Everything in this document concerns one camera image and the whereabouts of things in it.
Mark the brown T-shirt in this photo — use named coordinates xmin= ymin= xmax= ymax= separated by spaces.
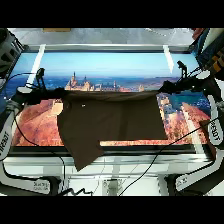
xmin=56 ymin=89 xmax=169 ymax=173

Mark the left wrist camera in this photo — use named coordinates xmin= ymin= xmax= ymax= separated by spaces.
xmin=35 ymin=67 xmax=48 ymax=90

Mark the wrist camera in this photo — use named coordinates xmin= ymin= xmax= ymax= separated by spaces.
xmin=176 ymin=60 xmax=190 ymax=83
xmin=35 ymin=67 xmax=48 ymax=90

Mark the black cable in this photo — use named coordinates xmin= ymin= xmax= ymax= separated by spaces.
xmin=13 ymin=111 xmax=68 ymax=197
xmin=118 ymin=114 xmax=224 ymax=197

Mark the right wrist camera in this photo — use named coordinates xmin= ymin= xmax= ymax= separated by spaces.
xmin=176 ymin=60 xmax=190 ymax=83

